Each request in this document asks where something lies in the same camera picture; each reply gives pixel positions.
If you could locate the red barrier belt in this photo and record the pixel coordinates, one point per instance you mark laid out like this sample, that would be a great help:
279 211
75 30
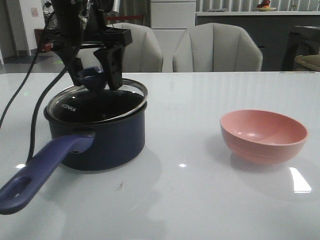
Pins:
122 18

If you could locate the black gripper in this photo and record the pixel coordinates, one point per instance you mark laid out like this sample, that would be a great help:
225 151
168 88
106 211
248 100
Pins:
84 21

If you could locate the olive cushion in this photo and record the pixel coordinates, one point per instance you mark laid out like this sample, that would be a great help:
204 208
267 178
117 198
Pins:
307 63

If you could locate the glass lid blue knob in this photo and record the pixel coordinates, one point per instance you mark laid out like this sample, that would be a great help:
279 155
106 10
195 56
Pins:
93 102

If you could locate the red trash bin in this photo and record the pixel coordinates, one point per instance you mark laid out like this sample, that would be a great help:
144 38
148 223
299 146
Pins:
43 45

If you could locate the right grey upholstered chair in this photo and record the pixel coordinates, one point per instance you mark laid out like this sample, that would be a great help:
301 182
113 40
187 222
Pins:
216 47

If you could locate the pink plastic bowl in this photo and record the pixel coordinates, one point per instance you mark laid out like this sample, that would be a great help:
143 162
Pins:
262 137

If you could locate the grey upholstered chair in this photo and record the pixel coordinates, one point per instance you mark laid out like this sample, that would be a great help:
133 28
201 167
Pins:
216 47
144 54

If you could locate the dark blue saucepan purple handle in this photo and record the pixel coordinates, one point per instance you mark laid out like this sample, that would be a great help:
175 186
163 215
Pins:
85 147

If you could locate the fruit plate on counter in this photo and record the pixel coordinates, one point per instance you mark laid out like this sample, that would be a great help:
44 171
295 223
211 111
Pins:
265 6

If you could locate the left grey upholstered chair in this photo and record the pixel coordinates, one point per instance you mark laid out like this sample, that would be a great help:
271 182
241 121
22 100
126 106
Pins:
144 54

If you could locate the white cabinet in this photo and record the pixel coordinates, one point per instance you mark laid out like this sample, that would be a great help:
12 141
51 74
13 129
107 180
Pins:
169 18

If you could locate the dark grey counter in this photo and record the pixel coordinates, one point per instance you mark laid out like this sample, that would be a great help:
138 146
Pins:
269 30

